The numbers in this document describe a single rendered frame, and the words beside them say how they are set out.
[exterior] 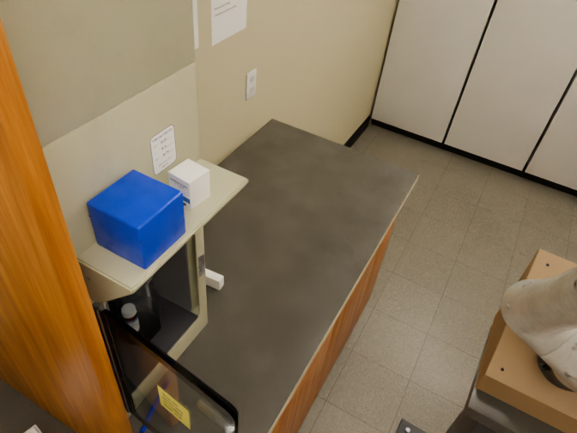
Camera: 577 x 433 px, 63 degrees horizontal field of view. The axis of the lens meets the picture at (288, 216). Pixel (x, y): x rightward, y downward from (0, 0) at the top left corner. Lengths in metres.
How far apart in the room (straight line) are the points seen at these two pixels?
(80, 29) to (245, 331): 0.93
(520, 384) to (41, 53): 1.23
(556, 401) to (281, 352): 0.69
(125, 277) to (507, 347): 0.97
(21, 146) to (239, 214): 1.21
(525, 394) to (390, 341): 1.28
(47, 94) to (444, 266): 2.64
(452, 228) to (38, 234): 2.92
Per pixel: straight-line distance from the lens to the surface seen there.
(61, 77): 0.66
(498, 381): 1.38
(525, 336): 1.15
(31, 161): 0.54
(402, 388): 2.46
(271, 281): 1.47
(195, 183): 0.82
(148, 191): 0.75
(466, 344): 2.72
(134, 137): 0.79
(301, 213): 1.69
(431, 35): 3.67
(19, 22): 0.61
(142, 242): 0.71
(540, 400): 1.39
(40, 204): 0.57
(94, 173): 0.75
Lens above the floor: 2.08
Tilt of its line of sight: 43 degrees down
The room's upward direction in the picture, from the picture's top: 7 degrees clockwise
